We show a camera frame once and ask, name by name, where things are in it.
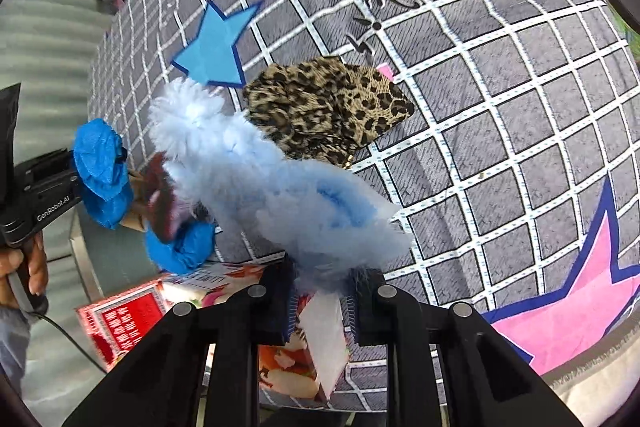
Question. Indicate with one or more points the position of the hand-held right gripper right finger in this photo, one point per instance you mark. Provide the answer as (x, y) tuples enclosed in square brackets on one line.
[(350, 317)]

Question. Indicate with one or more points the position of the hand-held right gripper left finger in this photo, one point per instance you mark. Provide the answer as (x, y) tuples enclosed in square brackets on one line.
[(282, 307)]

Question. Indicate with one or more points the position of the light blue fluffy cloth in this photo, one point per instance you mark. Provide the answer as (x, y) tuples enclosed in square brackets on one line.
[(260, 187)]

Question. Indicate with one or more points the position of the leopard print scrunchie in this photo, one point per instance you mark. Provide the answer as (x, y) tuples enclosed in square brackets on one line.
[(340, 102)]

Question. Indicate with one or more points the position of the person's left hand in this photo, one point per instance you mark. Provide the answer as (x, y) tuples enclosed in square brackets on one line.
[(27, 267)]

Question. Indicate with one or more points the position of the white fruit print carton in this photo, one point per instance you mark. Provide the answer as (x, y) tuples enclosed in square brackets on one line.
[(325, 337)]

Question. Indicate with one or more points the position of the brown fuzzy scrunchie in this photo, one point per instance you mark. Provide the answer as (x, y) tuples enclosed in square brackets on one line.
[(162, 202)]

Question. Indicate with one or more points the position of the grey green curtain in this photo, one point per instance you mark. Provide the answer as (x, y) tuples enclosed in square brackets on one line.
[(50, 57)]

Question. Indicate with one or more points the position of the red printed carton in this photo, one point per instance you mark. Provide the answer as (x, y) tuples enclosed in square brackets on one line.
[(120, 322)]

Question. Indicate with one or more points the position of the grey checked star bedsheet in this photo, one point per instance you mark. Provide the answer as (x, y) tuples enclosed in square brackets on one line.
[(500, 157)]

